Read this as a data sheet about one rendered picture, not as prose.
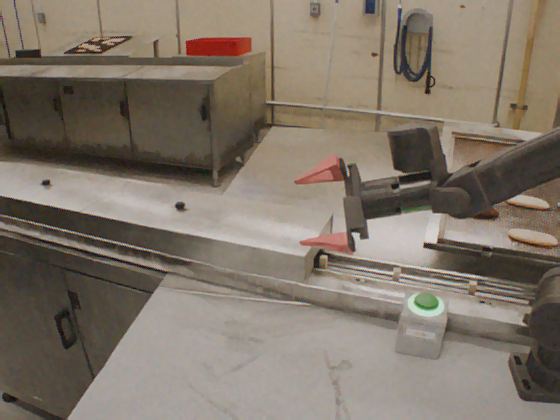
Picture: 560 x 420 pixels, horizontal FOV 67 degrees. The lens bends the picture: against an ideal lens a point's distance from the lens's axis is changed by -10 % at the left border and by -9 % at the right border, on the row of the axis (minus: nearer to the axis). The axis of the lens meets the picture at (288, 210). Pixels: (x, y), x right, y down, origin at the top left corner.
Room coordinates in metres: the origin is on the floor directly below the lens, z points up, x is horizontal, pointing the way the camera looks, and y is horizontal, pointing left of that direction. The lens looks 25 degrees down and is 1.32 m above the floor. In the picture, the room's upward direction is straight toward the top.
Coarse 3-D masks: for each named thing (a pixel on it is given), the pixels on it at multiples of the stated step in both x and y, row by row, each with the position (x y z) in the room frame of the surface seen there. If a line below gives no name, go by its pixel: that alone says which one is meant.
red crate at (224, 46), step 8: (192, 40) 4.28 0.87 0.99; (200, 40) 4.12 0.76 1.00; (208, 40) 4.10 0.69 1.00; (216, 40) 4.45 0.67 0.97; (224, 40) 4.43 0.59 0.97; (232, 40) 4.03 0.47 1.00; (240, 40) 4.08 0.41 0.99; (248, 40) 4.27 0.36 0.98; (192, 48) 4.14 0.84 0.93; (200, 48) 4.12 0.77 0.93; (208, 48) 4.10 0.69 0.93; (216, 48) 4.08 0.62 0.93; (224, 48) 4.06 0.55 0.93; (232, 48) 4.03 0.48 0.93; (240, 48) 4.09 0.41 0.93; (248, 48) 4.27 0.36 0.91
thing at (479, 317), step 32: (0, 224) 0.95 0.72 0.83; (32, 224) 0.91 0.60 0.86; (128, 256) 0.81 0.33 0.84; (160, 256) 0.78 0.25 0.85; (256, 288) 0.70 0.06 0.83; (288, 288) 0.68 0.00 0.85; (320, 288) 0.66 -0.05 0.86; (352, 288) 0.66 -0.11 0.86; (384, 288) 0.66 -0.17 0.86; (416, 288) 0.66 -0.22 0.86; (448, 320) 0.59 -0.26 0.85; (480, 320) 0.57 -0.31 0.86; (512, 320) 0.56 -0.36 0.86
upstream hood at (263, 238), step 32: (0, 192) 0.95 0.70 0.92; (32, 192) 0.95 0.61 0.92; (64, 192) 0.95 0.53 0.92; (96, 192) 0.95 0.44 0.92; (128, 192) 0.95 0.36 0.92; (160, 192) 0.95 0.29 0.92; (192, 192) 0.94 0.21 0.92; (64, 224) 0.87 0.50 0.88; (96, 224) 0.84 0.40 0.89; (128, 224) 0.80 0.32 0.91; (160, 224) 0.79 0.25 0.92; (192, 224) 0.79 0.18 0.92; (224, 224) 0.79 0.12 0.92; (256, 224) 0.79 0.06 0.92; (288, 224) 0.79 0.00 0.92; (320, 224) 0.79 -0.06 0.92; (192, 256) 0.75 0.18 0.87; (224, 256) 0.73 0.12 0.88; (256, 256) 0.71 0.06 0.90; (288, 256) 0.68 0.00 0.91
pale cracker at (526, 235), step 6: (516, 228) 0.79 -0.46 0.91; (510, 234) 0.77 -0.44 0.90; (516, 234) 0.77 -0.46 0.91; (522, 234) 0.77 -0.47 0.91; (528, 234) 0.76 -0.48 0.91; (534, 234) 0.76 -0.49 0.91; (540, 234) 0.76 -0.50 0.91; (546, 234) 0.76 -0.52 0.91; (522, 240) 0.76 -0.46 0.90; (528, 240) 0.75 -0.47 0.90; (534, 240) 0.75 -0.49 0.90; (540, 240) 0.75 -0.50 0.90; (546, 240) 0.74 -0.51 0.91; (552, 240) 0.74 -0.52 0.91
